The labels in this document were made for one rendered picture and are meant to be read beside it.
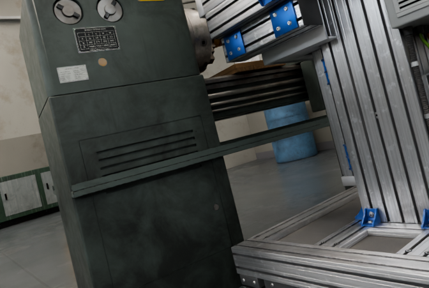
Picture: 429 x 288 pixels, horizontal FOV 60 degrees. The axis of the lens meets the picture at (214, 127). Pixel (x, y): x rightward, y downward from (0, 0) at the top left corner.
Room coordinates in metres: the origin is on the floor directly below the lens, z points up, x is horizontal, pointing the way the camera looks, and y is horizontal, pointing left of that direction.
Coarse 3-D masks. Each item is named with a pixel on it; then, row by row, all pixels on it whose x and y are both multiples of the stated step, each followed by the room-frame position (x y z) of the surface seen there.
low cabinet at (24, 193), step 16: (16, 176) 6.05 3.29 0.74; (32, 176) 6.18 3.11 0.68; (48, 176) 6.32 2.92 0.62; (0, 192) 5.89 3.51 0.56; (16, 192) 6.01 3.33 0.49; (32, 192) 6.15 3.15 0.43; (48, 192) 6.29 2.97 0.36; (0, 208) 5.86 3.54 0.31; (16, 208) 5.98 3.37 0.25; (32, 208) 6.11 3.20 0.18; (48, 208) 6.26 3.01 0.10; (0, 224) 5.86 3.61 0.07; (16, 224) 6.00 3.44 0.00
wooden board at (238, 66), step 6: (234, 66) 1.72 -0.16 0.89; (240, 66) 1.73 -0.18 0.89; (246, 66) 1.75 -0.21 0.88; (252, 66) 1.76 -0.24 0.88; (258, 66) 1.78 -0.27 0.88; (264, 66) 1.80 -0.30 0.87; (270, 66) 1.82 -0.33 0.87; (276, 66) 1.86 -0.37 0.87; (222, 72) 1.82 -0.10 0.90; (228, 72) 1.78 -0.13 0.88; (234, 72) 1.73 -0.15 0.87; (240, 72) 1.75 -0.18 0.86
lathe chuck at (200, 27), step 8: (184, 8) 1.74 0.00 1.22; (192, 8) 1.77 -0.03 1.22; (192, 16) 1.69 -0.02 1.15; (192, 24) 1.66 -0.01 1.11; (200, 24) 1.68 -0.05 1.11; (200, 32) 1.67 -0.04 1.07; (208, 32) 1.69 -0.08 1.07; (200, 40) 1.68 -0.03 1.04; (208, 40) 1.70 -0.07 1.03; (200, 48) 1.69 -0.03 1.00; (208, 48) 1.71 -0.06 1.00; (200, 56) 1.71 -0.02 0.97; (208, 56) 1.73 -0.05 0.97; (200, 64) 1.75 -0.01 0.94; (200, 72) 1.83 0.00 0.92
